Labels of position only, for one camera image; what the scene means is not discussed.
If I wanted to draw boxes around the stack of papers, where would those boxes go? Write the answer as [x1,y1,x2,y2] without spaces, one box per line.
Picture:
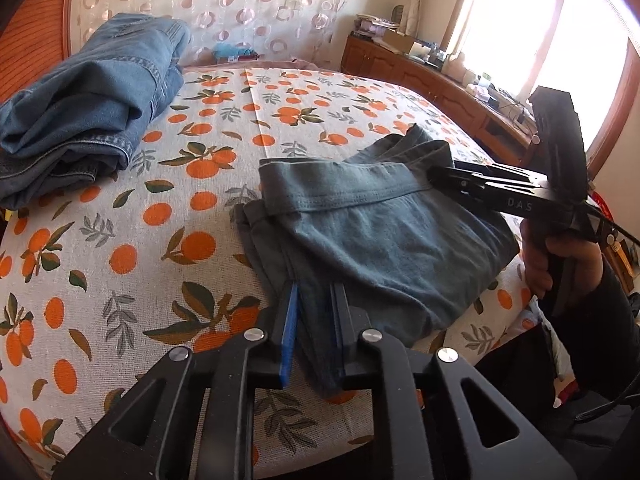
[354,14,399,38]

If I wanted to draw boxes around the folded blue denim jeans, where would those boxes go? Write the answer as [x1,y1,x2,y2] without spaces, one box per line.
[1,13,191,210]

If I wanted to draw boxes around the person right hand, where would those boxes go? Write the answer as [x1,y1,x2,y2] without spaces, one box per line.
[520,219,603,302]

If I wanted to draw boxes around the orange fruit print bedsheet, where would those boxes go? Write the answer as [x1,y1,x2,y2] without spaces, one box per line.
[0,65,539,478]

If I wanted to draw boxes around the wooden headboard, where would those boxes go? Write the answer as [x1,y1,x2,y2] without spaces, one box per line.
[1,0,72,101]

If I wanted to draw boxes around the grey-blue cotton pants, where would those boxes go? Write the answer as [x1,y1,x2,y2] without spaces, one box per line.
[234,126,518,396]

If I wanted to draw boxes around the window with wooden frame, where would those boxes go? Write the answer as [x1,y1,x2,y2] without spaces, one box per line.
[442,0,639,174]

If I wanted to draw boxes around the cardboard box on cabinet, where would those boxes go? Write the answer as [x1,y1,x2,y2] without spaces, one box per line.
[381,29,414,54]

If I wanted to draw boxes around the long wooden cabinet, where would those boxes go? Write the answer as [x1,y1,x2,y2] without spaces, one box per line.
[341,32,538,169]

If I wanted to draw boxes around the teal item on box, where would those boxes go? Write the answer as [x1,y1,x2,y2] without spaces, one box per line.
[213,42,259,64]

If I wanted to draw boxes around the circle pattern sheer curtain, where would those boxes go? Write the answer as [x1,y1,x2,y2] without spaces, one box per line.
[70,0,348,66]

